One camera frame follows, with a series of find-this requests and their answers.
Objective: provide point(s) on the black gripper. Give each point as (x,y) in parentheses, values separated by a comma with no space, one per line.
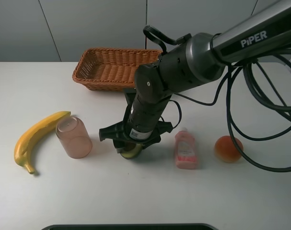
(145,131)

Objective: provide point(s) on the halved avocado with pit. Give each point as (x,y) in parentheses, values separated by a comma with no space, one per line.
(133,153)

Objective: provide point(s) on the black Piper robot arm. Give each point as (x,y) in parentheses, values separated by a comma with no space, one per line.
(196,60)

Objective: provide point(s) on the brown wicker basket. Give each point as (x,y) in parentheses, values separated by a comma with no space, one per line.
(111,69)

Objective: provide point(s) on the pink detergent bottle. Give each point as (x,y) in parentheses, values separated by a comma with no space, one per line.
(185,150)

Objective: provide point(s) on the pink translucent plastic cup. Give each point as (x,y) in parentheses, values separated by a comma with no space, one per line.
(74,137)

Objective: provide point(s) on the black tray edge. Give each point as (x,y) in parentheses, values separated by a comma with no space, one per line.
(193,226)

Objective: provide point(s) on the red orange tomato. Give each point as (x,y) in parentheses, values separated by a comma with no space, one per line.
(226,151)

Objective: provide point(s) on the yellow banana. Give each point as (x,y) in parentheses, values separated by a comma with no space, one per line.
(28,140)

